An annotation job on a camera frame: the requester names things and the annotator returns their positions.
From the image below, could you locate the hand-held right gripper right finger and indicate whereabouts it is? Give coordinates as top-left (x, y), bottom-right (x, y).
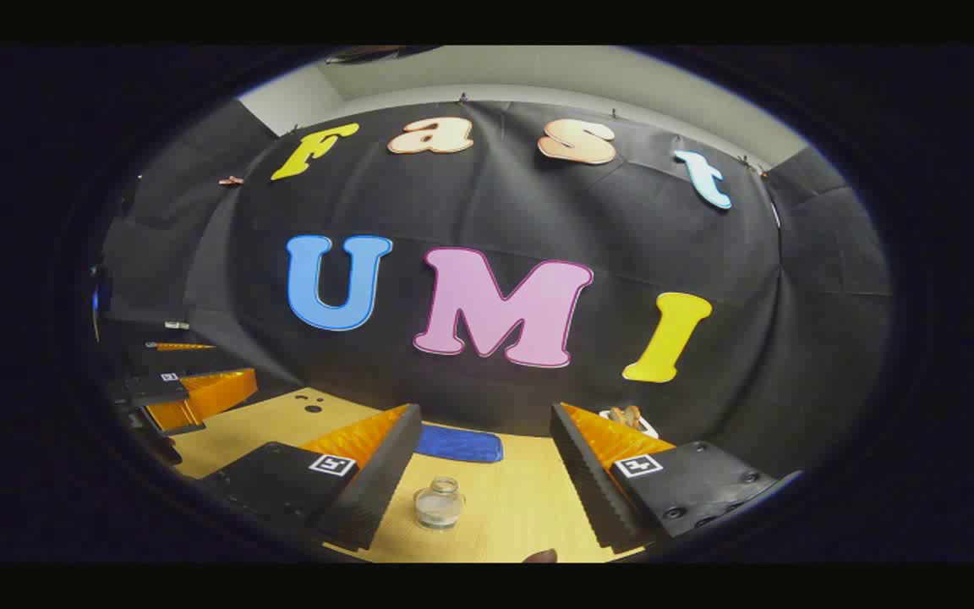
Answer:
top-left (549, 402), bottom-right (802, 555)

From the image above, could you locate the blue towel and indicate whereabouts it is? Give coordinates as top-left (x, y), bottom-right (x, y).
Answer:
top-left (413, 423), bottom-right (505, 464)

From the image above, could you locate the white toaster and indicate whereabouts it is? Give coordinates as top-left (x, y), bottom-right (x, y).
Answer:
top-left (599, 409), bottom-right (661, 441)

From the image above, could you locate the clear plastic water bottle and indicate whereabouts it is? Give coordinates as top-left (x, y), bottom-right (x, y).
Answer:
top-left (413, 476), bottom-right (466, 532)

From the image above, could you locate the black backdrop cloth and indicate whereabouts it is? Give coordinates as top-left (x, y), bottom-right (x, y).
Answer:
top-left (98, 100), bottom-right (894, 475)

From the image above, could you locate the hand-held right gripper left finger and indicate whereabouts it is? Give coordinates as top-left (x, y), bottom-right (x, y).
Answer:
top-left (200, 403), bottom-right (424, 552)

